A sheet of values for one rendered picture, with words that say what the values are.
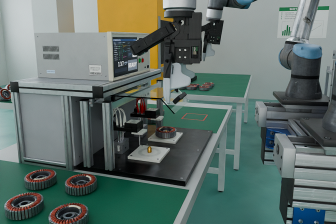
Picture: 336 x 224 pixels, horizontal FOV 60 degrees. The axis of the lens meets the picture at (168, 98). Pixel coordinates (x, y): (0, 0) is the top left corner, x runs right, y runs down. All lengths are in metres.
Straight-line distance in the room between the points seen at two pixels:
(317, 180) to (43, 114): 1.04
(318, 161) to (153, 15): 4.30
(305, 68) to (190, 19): 0.80
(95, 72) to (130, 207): 0.58
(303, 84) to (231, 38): 5.20
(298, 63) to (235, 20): 5.19
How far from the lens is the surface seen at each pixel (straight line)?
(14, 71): 9.30
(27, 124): 1.40
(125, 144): 1.39
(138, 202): 1.05
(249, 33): 6.50
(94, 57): 1.29
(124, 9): 5.18
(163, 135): 1.52
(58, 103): 1.27
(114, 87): 1.20
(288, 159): 0.90
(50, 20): 5.33
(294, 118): 1.40
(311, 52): 1.38
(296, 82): 1.39
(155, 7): 4.97
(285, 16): 6.52
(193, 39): 0.65
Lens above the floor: 1.29
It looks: 12 degrees down
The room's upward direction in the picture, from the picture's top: straight up
